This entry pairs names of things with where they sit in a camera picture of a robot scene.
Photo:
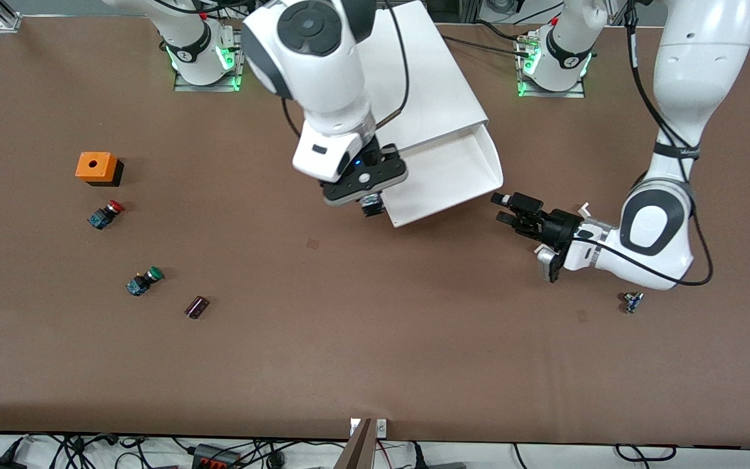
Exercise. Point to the aluminium frame profile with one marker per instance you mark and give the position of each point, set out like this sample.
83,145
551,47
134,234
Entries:
7,16

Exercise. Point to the white plastic bracket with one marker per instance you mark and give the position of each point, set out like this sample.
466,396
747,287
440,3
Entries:
381,428

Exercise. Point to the small blue electronic component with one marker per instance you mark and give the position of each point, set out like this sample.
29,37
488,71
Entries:
633,301

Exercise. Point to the yellow push button switch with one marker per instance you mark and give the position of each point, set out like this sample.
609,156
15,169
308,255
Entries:
372,205

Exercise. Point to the dark brown cylindrical capacitor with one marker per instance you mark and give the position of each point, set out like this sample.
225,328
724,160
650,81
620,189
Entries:
196,307

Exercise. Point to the red push button switch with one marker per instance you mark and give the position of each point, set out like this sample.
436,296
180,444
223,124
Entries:
105,215

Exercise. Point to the orange button enclosure box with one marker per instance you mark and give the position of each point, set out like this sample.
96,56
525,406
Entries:
92,166

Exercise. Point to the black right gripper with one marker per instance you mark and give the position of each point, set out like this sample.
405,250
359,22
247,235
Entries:
371,206

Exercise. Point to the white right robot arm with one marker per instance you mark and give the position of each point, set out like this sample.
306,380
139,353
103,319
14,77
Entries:
323,71

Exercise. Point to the green push button switch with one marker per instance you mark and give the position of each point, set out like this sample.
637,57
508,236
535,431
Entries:
144,281

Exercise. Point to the black orange power strip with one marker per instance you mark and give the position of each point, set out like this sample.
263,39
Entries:
215,456

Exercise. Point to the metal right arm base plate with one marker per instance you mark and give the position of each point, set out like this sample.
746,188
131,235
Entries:
183,81

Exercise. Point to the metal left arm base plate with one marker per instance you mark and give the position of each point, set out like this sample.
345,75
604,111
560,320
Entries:
573,93

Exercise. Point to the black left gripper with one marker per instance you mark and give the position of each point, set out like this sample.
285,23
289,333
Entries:
558,227

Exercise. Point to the white drawer cabinet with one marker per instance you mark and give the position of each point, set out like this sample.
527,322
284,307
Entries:
433,71

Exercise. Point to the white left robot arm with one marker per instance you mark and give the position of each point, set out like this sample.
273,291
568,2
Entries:
700,65

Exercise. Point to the white curved plastic strip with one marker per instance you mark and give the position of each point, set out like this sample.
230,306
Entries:
584,209

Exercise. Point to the brown wooden post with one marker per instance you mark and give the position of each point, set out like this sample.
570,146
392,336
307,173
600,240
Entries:
357,449

